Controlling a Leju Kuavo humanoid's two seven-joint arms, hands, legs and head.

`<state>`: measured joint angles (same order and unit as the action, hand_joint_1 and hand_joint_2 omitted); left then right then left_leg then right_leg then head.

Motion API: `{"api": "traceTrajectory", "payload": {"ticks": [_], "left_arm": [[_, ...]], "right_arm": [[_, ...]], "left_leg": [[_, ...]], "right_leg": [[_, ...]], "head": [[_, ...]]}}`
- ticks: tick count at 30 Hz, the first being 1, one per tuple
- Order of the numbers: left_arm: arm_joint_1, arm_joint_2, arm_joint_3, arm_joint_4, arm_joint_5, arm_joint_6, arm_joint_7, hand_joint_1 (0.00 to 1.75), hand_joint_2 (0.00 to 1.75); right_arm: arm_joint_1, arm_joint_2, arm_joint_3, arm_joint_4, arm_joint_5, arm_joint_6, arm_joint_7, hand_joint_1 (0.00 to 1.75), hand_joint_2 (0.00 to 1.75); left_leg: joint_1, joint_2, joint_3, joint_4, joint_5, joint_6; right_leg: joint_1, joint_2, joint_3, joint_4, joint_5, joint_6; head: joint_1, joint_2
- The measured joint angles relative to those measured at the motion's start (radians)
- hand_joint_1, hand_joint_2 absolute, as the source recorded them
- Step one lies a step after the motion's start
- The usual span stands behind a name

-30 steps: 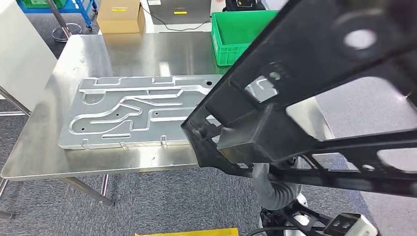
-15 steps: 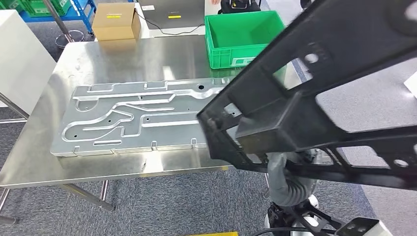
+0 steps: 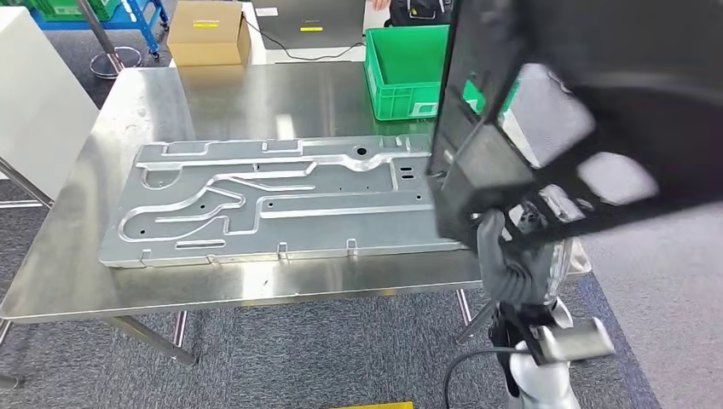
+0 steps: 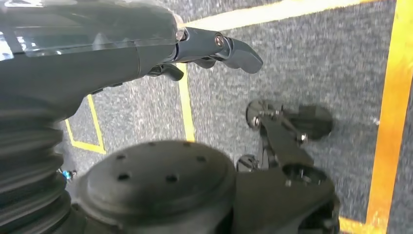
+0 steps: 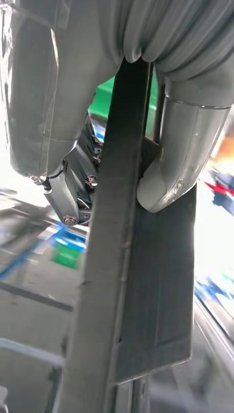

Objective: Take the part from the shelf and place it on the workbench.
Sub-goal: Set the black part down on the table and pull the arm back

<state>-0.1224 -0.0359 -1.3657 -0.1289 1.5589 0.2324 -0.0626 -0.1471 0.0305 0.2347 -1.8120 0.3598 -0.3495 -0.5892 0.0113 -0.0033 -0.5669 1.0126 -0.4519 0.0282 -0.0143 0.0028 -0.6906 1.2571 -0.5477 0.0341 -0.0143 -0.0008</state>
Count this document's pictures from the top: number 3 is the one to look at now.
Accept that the stainless steel table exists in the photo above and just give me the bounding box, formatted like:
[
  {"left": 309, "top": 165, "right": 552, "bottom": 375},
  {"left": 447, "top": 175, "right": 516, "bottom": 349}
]
[
  {"left": 0, "top": 158, "right": 55, "bottom": 390},
  {"left": 0, "top": 60, "right": 593, "bottom": 368}
]

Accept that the blue metal cart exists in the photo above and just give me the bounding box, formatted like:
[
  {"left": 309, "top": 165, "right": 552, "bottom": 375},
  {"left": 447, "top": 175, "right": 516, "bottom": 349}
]
[{"left": 28, "top": 0, "right": 171, "bottom": 60}]

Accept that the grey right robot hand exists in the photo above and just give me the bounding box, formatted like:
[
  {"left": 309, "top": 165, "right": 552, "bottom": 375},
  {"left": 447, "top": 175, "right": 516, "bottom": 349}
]
[{"left": 476, "top": 210, "right": 575, "bottom": 300}]

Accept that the large aluminium stamped plate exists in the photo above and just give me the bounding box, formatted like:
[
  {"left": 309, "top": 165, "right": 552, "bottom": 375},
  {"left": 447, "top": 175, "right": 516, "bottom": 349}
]
[{"left": 98, "top": 134, "right": 470, "bottom": 269}]

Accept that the person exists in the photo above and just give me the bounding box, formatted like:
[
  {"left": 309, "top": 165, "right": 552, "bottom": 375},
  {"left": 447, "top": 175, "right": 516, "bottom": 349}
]
[{"left": 384, "top": 0, "right": 456, "bottom": 28}]

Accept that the black plastic license plate frame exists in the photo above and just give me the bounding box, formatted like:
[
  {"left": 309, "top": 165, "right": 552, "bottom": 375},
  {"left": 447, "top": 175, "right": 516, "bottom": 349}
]
[{"left": 426, "top": 0, "right": 723, "bottom": 252}]

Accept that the dark grey flat panel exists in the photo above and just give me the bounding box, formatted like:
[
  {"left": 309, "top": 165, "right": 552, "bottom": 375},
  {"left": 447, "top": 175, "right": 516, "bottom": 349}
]
[{"left": 251, "top": 0, "right": 367, "bottom": 51}]

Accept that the black camera cable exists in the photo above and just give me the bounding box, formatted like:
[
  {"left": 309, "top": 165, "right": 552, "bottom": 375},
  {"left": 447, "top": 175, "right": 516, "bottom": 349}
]
[{"left": 442, "top": 347, "right": 532, "bottom": 409}]

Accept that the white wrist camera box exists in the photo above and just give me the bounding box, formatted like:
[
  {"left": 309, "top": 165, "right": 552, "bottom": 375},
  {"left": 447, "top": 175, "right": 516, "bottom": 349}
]
[{"left": 541, "top": 317, "right": 616, "bottom": 362}]

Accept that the white cabinet panel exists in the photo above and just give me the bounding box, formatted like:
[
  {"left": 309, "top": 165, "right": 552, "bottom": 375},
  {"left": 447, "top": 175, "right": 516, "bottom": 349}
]
[{"left": 0, "top": 5, "right": 101, "bottom": 199}]

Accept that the cardboard box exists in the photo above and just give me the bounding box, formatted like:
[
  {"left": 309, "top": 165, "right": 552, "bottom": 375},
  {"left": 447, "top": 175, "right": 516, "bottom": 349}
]
[{"left": 166, "top": 0, "right": 252, "bottom": 67}]

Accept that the thin black power cable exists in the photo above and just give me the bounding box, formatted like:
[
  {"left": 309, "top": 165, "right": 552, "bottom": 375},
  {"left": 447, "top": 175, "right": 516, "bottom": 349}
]
[{"left": 242, "top": 15, "right": 367, "bottom": 62}]

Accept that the green plastic crate with label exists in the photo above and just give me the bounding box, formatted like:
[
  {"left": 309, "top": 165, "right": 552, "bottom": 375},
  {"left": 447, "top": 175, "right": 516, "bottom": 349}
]
[{"left": 364, "top": 25, "right": 521, "bottom": 123}]

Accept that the chrome round-base post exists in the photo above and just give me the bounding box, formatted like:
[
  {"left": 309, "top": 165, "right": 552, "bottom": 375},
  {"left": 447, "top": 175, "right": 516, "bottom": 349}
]
[{"left": 74, "top": 0, "right": 143, "bottom": 80}]

